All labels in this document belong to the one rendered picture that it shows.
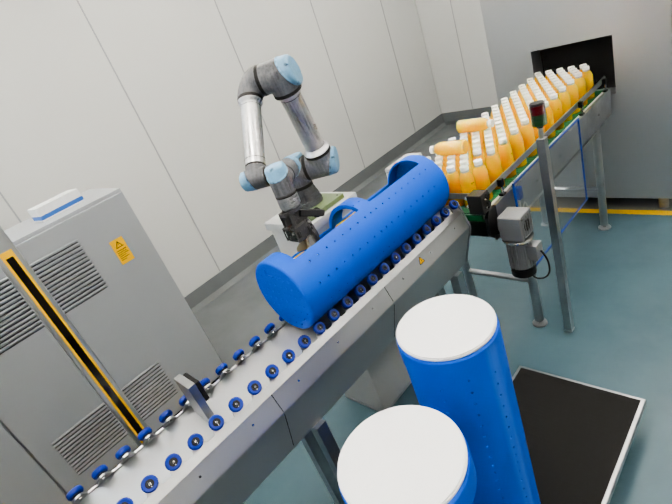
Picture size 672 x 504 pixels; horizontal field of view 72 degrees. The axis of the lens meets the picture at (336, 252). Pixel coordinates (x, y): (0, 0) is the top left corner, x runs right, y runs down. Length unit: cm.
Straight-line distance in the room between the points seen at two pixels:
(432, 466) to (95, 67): 379
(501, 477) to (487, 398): 32
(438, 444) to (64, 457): 233
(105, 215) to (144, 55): 193
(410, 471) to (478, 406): 38
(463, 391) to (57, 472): 233
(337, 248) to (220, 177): 304
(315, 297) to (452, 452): 71
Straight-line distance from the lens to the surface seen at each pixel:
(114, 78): 426
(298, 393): 160
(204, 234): 447
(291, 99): 186
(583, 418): 224
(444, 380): 128
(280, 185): 155
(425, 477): 102
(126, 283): 286
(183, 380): 151
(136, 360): 299
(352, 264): 163
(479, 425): 141
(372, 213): 174
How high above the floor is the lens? 185
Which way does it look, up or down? 25 degrees down
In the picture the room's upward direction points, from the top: 21 degrees counter-clockwise
